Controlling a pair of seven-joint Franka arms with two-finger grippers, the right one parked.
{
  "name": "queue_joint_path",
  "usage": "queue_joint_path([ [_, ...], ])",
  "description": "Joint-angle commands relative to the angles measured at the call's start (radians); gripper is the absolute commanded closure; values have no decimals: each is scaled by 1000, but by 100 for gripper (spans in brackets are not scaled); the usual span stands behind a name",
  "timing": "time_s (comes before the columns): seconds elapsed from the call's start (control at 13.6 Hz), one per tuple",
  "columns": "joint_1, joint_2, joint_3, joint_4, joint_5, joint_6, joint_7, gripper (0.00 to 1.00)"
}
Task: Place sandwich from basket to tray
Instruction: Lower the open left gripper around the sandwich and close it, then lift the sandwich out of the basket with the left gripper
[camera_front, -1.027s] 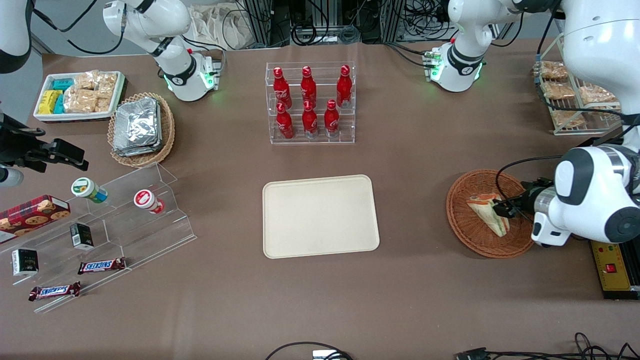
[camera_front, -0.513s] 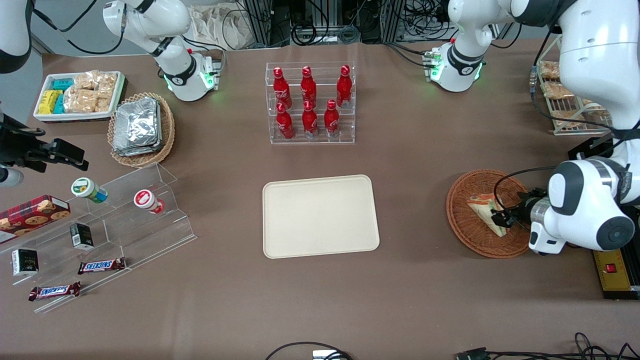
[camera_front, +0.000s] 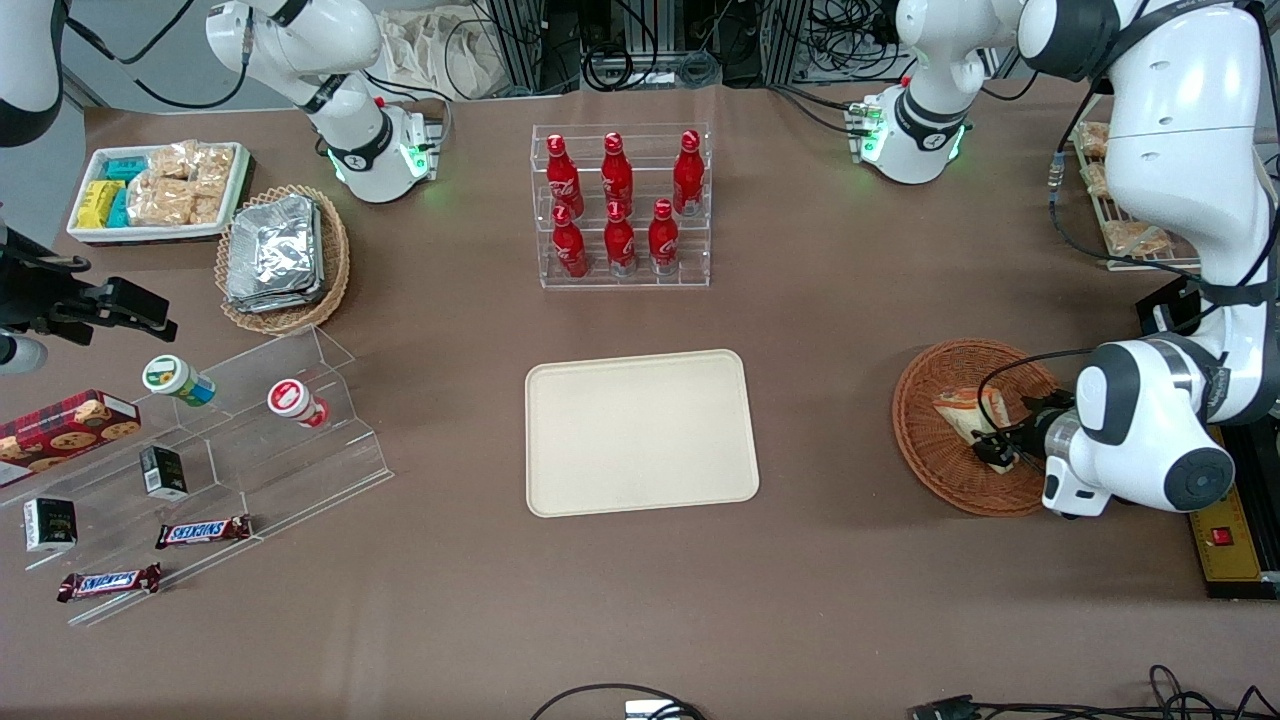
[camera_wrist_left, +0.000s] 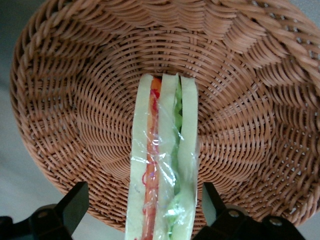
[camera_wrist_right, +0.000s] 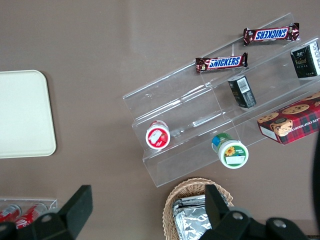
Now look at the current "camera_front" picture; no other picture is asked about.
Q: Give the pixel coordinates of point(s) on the green sunflower lid cup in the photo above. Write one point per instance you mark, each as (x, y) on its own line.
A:
(170, 376)

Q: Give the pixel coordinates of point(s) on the triangle sandwich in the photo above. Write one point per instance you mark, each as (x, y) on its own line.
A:
(965, 415)

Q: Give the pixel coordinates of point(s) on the wrapped pastry pack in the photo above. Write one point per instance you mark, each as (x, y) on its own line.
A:
(1094, 140)
(1135, 238)
(1097, 178)

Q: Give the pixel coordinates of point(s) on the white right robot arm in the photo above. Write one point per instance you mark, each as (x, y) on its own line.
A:
(350, 150)

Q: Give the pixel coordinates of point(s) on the foil wrapped packet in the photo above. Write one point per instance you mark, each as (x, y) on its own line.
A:
(272, 240)
(275, 300)

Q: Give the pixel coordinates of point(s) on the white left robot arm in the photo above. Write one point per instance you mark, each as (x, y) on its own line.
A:
(1170, 180)

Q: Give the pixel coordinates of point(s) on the brown wicker basket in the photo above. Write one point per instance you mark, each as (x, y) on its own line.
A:
(925, 440)

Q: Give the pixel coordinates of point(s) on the red cola bottle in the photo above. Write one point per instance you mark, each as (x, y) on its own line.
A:
(620, 245)
(664, 240)
(617, 178)
(563, 180)
(688, 178)
(571, 250)

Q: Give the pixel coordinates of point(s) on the clear acrylic stepped shelf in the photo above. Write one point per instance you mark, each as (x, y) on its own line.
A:
(260, 480)

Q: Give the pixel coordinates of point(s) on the yellow black power strip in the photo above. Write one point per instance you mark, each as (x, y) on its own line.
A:
(1235, 540)

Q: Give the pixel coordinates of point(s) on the white plastic snack bin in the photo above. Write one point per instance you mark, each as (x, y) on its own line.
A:
(160, 233)

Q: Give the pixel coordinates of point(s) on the Snickers chocolate bar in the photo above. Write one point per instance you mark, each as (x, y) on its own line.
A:
(203, 532)
(110, 582)

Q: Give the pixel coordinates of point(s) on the cream plastic tray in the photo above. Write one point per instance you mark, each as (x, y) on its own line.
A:
(640, 432)

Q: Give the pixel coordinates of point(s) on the red tartan cookie box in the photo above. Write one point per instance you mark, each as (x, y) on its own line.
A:
(60, 435)

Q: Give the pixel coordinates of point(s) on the clear bag of crackers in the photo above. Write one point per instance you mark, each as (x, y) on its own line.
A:
(215, 168)
(160, 203)
(172, 162)
(207, 208)

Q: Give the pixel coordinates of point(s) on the light tan wicker basket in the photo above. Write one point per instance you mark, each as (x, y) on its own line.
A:
(335, 260)

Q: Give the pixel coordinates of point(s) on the white cloth bag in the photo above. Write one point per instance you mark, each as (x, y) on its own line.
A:
(440, 55)

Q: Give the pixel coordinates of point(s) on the clear acrylic bottle rack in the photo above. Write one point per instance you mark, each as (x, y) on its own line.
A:
(700, 240)

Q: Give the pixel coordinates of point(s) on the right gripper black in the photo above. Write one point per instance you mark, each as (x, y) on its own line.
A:
(28, 293)

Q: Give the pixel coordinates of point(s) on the teal snack packet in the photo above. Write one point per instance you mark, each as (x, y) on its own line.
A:
(120, 210)
(127, 169)

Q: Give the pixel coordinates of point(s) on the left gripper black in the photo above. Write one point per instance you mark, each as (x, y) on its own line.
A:
(1031, 427)

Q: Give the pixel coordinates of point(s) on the silver plug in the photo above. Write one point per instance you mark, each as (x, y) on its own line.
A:
(645, 711)

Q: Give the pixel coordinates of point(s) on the dark green small carton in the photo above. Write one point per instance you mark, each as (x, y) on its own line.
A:
(50, 525)
(163, 472)

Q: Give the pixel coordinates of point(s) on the red lid yogurt cup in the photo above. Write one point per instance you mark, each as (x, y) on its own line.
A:
(290, 398)

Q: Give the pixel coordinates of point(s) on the yellow snack packet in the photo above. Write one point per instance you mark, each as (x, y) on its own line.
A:
(98, 205)

